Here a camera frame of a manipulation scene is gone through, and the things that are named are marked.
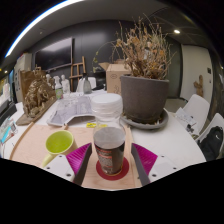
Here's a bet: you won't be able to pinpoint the wooden wall figure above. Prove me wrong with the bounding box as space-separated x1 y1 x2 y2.
193 74 205 98

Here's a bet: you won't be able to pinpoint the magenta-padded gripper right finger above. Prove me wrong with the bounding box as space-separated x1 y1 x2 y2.
130 142 183 187

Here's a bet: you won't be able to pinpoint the grey plant saucer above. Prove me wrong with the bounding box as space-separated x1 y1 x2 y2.
120 108 170 130

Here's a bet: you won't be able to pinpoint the white chair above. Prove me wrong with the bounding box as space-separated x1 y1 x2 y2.
183 94 211 134
75 77 98 94
194 112 224 161

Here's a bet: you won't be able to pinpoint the papers on chair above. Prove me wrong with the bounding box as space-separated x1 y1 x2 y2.
174 106 198 134

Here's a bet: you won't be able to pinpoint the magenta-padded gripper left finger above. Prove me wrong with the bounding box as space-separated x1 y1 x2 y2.
43 142 94 187

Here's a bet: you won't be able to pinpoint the dried plant in grey pot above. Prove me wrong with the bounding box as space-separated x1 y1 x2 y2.
93 14 176 125

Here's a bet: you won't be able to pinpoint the long ceiling light strip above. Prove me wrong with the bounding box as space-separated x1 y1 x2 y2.
3 0 84 59

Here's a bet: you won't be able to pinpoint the white spray bottle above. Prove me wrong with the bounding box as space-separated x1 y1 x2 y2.
54 75 64 100

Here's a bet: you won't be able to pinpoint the white cabinet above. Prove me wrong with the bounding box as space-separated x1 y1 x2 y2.
13 52 34 73

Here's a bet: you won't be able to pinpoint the small yellow packet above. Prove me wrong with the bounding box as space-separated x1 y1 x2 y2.
85 122 108 129

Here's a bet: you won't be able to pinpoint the colourful book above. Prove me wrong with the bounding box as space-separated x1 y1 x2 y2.
0 118 18 144

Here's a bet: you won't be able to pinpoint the flat round red coaster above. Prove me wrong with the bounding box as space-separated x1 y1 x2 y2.
95 156 130 181

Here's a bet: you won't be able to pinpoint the black wall screen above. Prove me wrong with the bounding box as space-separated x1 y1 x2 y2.
34 37 74 72

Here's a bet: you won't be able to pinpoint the printed grey paper sheet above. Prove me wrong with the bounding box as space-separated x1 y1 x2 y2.
46 94 96 128

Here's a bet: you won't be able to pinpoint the brown cardboard box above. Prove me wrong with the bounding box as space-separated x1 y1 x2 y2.
98 61 133 95

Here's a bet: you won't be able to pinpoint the black flat box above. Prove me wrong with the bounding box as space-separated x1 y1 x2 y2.
0 99 18 126

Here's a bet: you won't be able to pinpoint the yellow-green mug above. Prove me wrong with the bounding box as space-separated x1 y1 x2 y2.
40 129 78 168

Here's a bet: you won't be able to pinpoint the clear white-capped drink bottle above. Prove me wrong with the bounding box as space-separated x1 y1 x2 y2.
90 93 127 176

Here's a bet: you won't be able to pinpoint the small white plaster bust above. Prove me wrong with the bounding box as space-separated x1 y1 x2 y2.
60 73 71 95

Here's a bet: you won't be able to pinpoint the black backpack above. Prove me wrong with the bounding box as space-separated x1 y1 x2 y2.
197 125 224 162

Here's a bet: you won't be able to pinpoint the wooden easel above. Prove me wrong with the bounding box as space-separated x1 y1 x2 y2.
69 55 87 94

